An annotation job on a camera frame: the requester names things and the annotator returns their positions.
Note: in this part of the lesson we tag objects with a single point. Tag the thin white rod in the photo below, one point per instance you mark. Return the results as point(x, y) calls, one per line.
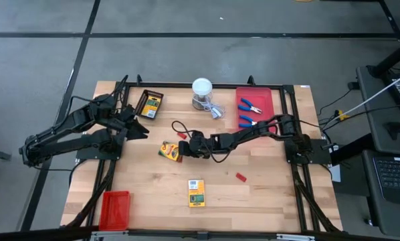
point(370, 97)

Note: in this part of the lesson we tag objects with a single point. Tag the small red mesh tray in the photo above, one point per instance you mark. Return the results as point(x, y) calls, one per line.
point(114, 211)

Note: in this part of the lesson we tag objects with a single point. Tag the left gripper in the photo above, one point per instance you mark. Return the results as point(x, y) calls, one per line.
point(124, 120)

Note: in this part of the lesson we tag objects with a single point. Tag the white paper sheet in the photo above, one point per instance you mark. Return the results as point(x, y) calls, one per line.
point(335, 174)

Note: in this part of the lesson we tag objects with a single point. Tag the black mesh basket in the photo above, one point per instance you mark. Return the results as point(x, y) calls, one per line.
point(139, 102)

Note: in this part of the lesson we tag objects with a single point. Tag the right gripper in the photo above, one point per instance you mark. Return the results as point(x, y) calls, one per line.
point(201, 145)

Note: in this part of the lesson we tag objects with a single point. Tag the black metal table frame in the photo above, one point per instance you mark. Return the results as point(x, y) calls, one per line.
point(173, 86)

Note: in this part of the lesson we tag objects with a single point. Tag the black plug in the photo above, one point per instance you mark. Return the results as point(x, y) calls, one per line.
point(354, 85)

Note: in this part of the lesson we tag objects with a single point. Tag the dark grey side table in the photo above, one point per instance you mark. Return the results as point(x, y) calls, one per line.
point(374, 100)

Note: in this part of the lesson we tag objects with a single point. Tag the white light bulb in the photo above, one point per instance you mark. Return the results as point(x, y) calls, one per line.
point(202, 86)

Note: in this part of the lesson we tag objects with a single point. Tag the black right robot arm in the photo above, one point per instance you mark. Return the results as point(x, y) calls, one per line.
point(247, 134)

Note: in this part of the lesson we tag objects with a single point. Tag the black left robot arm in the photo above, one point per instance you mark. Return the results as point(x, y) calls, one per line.
point(53, 137)

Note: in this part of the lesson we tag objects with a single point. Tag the black and silver crossbar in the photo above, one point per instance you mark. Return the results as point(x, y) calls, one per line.
point(200, 235)

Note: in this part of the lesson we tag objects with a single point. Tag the dark grey laptop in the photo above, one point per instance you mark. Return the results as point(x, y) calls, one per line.
point(397, 174)

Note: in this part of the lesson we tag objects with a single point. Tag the wooden lamp base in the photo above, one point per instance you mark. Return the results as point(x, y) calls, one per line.
point(197, 104)

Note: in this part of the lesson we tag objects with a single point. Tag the yellow crayon box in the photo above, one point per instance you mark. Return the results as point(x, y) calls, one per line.
point(196, 193)
point(151, 106)
point(168, 150)

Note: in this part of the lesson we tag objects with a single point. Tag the pink translucent plastic bin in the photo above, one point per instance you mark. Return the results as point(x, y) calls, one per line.
point(263, 97)

